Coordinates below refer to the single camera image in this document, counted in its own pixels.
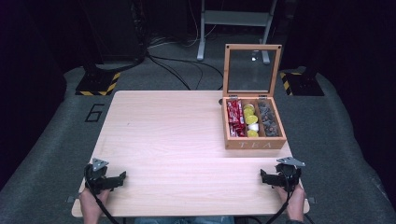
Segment black floor cable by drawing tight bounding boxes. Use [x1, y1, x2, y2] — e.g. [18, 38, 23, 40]
[146, 53, 224, 91]

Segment white floor cable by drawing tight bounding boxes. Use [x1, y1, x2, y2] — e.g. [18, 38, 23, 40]
[147, 0, 218, 49]

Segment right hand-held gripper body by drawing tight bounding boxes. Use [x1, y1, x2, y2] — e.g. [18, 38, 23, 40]
[272, 156, 306, 192]

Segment black yellow striped stand base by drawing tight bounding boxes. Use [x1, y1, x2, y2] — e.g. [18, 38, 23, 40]
[278, 65, 325, 97]
[75, 63, 121, 97]

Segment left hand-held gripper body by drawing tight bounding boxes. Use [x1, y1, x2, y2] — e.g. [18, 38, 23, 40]
[83, 158, 115, 196]

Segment person's left hand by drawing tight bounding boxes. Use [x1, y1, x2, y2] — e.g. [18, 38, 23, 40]
[78, 186, 110, 224]

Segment stack of red packets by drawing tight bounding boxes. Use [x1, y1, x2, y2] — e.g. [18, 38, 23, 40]
[226, 99, 248, 138]

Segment black cabinet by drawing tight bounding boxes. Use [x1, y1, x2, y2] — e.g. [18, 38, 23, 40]
[78, 0, 148, 64]

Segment person's blue jeans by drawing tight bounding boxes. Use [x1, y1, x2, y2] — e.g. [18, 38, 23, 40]
[134, 216, 235, 224]

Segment dark grey tea packets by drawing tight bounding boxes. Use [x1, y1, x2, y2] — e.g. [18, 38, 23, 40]
[257, 100, 280, 138]

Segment person's right hand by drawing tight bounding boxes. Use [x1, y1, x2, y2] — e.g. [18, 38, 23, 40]
[275, 183, 306, 223]

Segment grey metal stand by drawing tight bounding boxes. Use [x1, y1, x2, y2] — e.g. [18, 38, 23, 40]
[196, 0, 278, 65]

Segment wooden box with glass lid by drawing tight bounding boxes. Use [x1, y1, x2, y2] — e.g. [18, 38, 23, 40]
[220, 43, 288, 150]

